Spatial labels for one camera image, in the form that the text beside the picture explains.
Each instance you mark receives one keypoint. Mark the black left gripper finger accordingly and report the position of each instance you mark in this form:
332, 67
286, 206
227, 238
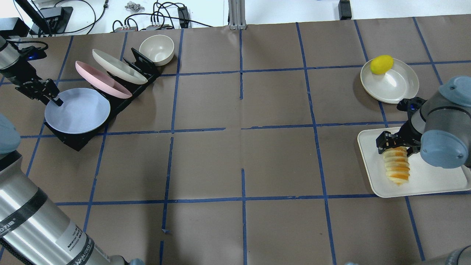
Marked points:
57, 101

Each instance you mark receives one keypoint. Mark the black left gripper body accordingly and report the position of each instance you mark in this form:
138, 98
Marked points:
19, 73

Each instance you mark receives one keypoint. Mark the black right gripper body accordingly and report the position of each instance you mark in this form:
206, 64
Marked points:
409, 133

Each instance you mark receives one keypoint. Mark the blue plate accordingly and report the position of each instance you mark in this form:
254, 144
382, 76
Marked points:
83, 110

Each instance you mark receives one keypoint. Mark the sliced bread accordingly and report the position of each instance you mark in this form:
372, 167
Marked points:
396, 165

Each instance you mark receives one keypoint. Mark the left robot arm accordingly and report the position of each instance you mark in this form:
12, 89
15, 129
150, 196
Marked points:
33, 228

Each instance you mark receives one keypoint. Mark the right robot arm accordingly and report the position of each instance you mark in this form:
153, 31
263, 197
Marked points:
432, 148

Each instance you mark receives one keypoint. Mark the pink plate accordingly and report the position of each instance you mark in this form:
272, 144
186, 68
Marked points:
102, 81

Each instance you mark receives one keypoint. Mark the white deep plate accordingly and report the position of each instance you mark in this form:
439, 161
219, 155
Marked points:
400, 82

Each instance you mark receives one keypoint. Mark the cream plate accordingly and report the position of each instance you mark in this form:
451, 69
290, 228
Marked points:
118, 68

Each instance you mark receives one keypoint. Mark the cream tray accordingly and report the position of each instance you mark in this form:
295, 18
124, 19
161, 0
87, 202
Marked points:
423, 179

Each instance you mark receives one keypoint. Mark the yellow lemon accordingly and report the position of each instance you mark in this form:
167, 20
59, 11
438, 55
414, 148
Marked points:
381, 64

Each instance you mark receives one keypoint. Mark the black dish rack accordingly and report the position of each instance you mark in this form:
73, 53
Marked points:
145, 67

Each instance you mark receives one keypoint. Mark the cream bowl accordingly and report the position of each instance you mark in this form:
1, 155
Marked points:
160, 49

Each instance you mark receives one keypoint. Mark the black power adapter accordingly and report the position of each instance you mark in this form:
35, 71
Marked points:
344, 9

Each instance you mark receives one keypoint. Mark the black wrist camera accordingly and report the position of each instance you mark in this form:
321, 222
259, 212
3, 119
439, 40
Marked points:
35, 55

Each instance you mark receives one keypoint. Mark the aluminium frame post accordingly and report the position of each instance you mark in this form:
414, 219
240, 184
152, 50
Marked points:
237, 19

